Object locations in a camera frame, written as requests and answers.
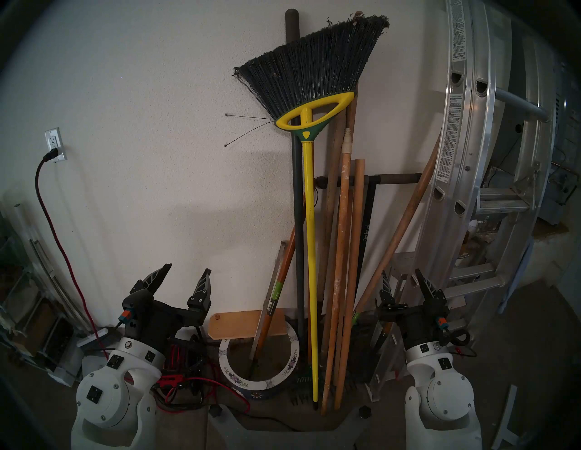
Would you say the floral white ceramic pot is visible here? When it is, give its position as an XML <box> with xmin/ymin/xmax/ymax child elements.
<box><xmin>219</xmin><ymin>320</ymin><xmax>301</xmax><ymax>401</ymax></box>

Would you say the light wooden board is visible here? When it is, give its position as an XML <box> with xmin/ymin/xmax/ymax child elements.
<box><xmin>208</xmin><ymin>308</ymin><xmax>291</xmax><ymax>341</ymax></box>

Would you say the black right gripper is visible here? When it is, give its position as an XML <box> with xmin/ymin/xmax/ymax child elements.
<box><xmin>376</xmin><ymin>269</ymin><xmax>452</xmax><ymax>349</ymax></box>

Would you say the dark brown wooden handle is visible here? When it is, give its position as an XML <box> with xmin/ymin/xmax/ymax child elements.
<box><xmin>338</xmin><ymin>84</ymin><xmax>359</xmax><ymax>291</ymax></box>

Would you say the red and black power cord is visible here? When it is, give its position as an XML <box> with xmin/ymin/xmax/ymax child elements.
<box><xmin>35</xmin><ymin>149</ymin><xmax>112</xmax><ymax>361</ymax></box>

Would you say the aluminium step ladder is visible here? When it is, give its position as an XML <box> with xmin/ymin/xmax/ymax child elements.
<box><xmin>370</xmin><ymin>186</ymin><xmax>538</xmax><ymax>400</ymax></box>

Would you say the yellow-handled black bristle broom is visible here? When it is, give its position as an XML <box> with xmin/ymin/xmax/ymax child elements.
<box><xmin>224</xmin><ymin>14</ymin><xmax>390</xmax><ymax>404</ymax></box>

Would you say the cluttered storage shelf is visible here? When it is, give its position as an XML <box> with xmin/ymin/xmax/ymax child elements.
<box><xmin>0</xmin><ymin>191</ymin><xmax>94</xmax><ymax>386</ymax></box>

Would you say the white wall outlet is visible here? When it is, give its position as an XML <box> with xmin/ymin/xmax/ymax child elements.
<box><xmin>44</xmin><ymin>128</ymin><xmax>67</xmax><ymax>162</ymax></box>

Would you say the white strip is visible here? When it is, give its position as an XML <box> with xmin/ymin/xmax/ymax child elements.
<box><xmin>492</xmin><ymin>385</ymin><xmax>518</xmax><ymax>447</ymax></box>

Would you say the green rake with orange handle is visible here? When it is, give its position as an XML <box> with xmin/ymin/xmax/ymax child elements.
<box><xmin>289</xmin><ymin>191</ymin><xmax>319</xmax><ymax>406</ymax></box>

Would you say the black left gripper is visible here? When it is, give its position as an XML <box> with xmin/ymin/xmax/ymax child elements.
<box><xmin>119</xmin><ymin>264</ymin><xmax>212</xmax><ymax>352</ymax></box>

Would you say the pale thick wooden handle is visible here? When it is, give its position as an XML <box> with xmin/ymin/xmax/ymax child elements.
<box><xmin>316</xmin><ymin>109</ymin><xmax>348</xmax><ymax>363</ymax></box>

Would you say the orange handle with green label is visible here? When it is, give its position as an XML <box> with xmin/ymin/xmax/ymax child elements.
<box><xmin>249</xmin><ymin>226</ymin><xmax>296</xmax><ymax>368</ymax></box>

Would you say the grey electrical box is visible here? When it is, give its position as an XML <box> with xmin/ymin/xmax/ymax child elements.
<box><xmin>538</xmin><ymin>59</ymin><xmax>581</xmax><ymax>225</ymax></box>

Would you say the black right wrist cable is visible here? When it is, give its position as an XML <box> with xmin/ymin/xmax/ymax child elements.
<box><xmin>436</xmin><ymin>317</ymin><xmax>478</xmax><ymax>359</ymax></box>

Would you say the aluminium extension ladder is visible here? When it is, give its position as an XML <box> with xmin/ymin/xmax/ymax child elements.
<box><xmin>411</xmin><ymin>0</ymin><xmax>563</xmax><ymax>318</ymax></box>

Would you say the grey pole with black grip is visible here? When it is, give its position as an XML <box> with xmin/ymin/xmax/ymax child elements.
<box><xmin>285</xmin><ymin>8</ymin><xmax>307</xmax><ymax>332</ymax></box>

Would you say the paint-stained wooden pole white tip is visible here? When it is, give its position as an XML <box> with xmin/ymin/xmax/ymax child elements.
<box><xmin>320</xmin><ymin>128</ymin><xmax>353</xmax><ymax>416</ymax></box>

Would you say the black T-handle garden tool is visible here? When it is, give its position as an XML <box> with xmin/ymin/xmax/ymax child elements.
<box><xmin>316</xmin><ymin>173</ymin><xmax>422</xmax><ymax>295</ymax></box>

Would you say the black cord reel red cable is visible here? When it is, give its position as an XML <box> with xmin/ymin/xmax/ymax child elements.
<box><xmin>152</xmin><ymin>324</ymin><xmax>251</xmax><ymax>414</ymax></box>

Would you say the plain flat-topped wooden stick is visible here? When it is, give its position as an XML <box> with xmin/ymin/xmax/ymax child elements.
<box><xmin>334</xmin><ymin>159</ymin><xmax>366</xmax><ymax>410</ymax></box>

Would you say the leaning light brown wooden handle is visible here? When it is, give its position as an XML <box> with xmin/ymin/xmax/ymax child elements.
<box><xmin>353</xmin><ymin>134</ymin><xmax>442</xmax><ymax>318</ymax></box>

